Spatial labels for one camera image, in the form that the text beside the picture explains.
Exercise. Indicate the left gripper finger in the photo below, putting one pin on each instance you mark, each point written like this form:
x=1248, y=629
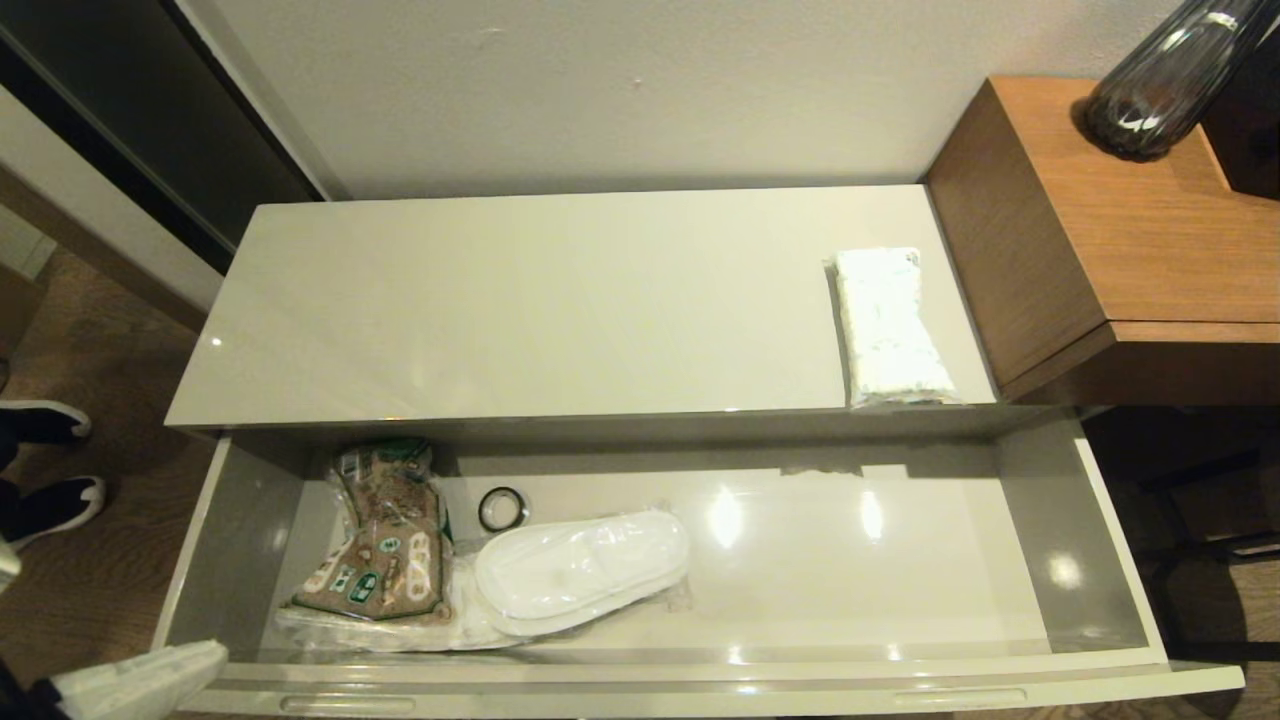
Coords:
x=140, y=700
x=150, y=672

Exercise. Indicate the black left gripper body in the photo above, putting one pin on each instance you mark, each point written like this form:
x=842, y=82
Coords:
x=25, y=700

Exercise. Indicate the packaged white slippers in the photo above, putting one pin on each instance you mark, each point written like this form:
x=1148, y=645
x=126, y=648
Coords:
x=400, y=635
x=580, y=565

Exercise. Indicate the white cabinet drawer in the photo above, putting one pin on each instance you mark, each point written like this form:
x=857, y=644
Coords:
x=900, y=560

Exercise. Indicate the blue patterned tissue pack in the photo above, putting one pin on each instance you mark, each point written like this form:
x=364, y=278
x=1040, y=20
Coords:
x=890, y=330

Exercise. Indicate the black white-soled shoe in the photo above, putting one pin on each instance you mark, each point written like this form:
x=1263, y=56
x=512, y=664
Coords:
x=55, y=505
x=45, y=420

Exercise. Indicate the brown snack bag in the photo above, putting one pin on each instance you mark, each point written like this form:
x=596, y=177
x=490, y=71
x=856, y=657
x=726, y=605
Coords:
x=385, y=550

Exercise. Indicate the black tape roll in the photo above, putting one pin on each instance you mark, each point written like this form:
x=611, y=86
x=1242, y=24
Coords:
x=483, y=510

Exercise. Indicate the white glossy cabinet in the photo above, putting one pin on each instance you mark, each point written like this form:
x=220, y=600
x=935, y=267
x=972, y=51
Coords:
x=550, y=300

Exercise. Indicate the dark door panel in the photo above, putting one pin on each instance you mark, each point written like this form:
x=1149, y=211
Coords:
x=120, y=90

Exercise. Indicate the brown wooden side table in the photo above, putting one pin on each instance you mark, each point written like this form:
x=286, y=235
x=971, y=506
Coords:
x=1100, y=200

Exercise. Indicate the dark ribbed glass vase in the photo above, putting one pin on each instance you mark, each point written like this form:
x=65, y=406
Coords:
x=1150, y=100

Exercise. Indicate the black box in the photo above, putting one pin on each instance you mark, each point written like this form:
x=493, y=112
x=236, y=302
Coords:
x=1255, y=140

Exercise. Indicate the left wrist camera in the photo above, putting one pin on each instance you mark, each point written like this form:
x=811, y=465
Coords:
x=8, y=565

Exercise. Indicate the grey wood-trimmed door frame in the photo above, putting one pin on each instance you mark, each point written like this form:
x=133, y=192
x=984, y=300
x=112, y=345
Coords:
x=60, y=175

